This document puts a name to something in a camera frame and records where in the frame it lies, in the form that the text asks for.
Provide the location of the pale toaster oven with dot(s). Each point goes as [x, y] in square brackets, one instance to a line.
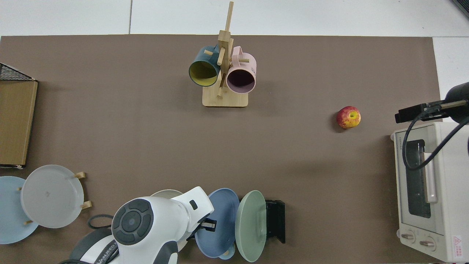
[454, 190]

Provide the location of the grey plate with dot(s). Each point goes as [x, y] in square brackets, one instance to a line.
[51, 196]

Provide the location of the brown table cloth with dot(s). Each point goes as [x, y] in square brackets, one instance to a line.
[146, 146]

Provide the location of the red yellow apple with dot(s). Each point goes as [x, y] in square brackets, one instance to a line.
[349, 117]

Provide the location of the light blue plate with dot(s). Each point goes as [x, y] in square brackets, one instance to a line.
[11, 216]

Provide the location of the dark blue mug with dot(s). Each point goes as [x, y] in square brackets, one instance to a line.
[201, 60]

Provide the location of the pale green plate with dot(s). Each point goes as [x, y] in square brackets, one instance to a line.
[251, 227]

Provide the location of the beige plate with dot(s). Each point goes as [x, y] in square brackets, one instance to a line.
[165, 193]

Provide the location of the dark grey flat object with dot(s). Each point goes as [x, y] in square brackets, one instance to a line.
[463, 5]

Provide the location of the small blue round thing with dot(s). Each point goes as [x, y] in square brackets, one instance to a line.
[228, 255]

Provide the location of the wooden mug stand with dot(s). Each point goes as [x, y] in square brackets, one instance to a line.
[225, 99]

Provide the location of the wooden plate stand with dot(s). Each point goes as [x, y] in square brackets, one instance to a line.
[81, 175]

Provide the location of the pink mug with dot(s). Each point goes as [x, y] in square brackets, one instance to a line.
[243, 69]

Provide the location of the black dish rack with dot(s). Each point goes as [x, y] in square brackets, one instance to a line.
[276, 220]

